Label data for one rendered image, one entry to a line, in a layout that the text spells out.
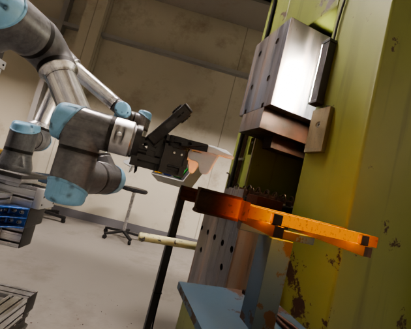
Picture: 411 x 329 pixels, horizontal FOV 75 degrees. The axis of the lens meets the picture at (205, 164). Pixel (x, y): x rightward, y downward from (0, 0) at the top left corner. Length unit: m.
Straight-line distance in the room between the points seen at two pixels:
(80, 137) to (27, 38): 0.30
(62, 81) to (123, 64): 4.04
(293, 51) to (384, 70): 0.41
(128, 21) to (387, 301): 4.86
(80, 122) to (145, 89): 4.06
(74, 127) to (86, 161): 0.07
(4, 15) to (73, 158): 0.33
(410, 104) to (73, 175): 1.02
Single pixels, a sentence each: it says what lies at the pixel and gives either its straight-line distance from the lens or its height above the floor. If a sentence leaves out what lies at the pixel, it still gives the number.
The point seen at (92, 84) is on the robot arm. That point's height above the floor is 1.31.
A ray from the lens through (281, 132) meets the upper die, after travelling 1.25.
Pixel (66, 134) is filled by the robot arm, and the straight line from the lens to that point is 0.56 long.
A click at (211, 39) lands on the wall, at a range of 4.92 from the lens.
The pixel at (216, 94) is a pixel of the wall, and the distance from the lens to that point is 4.56.
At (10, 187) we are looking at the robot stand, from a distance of 1.45.
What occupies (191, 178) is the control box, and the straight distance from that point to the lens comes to 1.54.
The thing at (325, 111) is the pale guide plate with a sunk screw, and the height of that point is 1.34.
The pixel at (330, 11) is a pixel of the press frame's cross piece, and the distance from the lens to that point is 1.43.
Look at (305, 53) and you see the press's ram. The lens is 1.35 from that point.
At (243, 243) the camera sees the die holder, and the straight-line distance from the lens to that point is 1.02.
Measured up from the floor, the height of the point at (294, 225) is 0.93.
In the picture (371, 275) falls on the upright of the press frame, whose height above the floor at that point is 0.83.
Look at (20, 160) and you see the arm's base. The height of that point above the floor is 0.87.
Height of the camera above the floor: 0.96
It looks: 5 degrees up
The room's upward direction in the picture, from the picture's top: 14 degrees clockwise
